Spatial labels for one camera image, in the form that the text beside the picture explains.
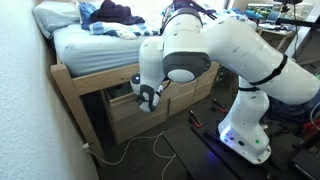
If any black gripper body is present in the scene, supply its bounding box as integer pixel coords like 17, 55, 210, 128
133, 94, 145, 104

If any light wooden drawer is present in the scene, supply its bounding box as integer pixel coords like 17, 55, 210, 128
104, 79, 171, 123

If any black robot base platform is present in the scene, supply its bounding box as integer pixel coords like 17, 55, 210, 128
162, 99, 291, 180

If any wooden under-bed drawer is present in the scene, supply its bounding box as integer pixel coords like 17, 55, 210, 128
111, 108, 169, 145

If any narrow wooden drawer stack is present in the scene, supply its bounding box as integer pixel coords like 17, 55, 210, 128
168, 61, 221, 118

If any light blue mattress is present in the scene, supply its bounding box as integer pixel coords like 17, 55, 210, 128
52, 22, 161, 78

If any blue patterned blanket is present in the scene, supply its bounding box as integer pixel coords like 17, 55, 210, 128
77, 0, 258, 41

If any dark navy garment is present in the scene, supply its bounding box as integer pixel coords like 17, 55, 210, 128
89, 0, 147, 27

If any light blue pillow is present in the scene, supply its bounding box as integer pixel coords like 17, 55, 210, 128
32, 0, 82, 41

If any computer monitor screen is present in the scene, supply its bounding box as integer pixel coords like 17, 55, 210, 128
245, 2, 315, 23

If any wooden desk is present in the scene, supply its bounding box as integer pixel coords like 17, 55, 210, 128
255, 25, 298, 52

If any blue fabric pile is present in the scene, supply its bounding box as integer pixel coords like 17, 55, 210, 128
266, 96, 320, 124

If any red object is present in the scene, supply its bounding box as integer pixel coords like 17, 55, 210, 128
302, 118, 320, 133

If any black equipment case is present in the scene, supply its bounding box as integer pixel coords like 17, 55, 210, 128
291, 146, 320, 180

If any wooden bed frame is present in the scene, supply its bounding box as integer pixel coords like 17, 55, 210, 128
49, 60, 222, 158

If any red handled black clamp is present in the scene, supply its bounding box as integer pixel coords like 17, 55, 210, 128
187, 109, 204, 129
210, 97, 229, 115

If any thin black cable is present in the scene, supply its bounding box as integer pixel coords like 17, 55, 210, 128
127, 145, 152, 174

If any white power cable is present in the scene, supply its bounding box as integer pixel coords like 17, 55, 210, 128
83, 130, 178, 180

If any white wall plug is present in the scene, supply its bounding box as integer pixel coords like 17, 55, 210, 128
81, 142, 92, 154

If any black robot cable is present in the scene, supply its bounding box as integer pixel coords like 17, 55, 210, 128
159, 0, 218, 34

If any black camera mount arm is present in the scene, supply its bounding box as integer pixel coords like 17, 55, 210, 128
274, 0, 320, 30

